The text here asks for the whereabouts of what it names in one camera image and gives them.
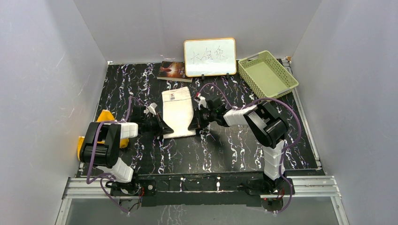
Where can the green plastic basket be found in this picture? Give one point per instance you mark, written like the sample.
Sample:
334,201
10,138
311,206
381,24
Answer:
266,76

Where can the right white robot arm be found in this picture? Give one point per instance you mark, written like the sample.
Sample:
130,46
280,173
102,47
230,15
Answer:
266,124

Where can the yellow bear towel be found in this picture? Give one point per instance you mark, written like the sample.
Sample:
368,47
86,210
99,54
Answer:
108,117

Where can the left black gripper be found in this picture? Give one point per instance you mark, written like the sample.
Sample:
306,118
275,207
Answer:
162,128

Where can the small whiteboard orange frame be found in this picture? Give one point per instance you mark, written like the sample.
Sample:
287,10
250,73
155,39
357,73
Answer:
210,57

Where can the white towel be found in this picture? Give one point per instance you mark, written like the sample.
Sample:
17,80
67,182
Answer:
178,112

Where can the black base frame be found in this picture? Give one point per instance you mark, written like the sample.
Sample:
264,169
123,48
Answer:
225,188

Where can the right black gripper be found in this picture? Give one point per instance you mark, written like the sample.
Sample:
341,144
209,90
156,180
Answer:
197,123

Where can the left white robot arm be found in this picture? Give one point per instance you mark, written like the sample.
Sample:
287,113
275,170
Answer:
104,138

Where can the dark paperback book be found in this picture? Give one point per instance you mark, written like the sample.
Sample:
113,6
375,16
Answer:
173,71

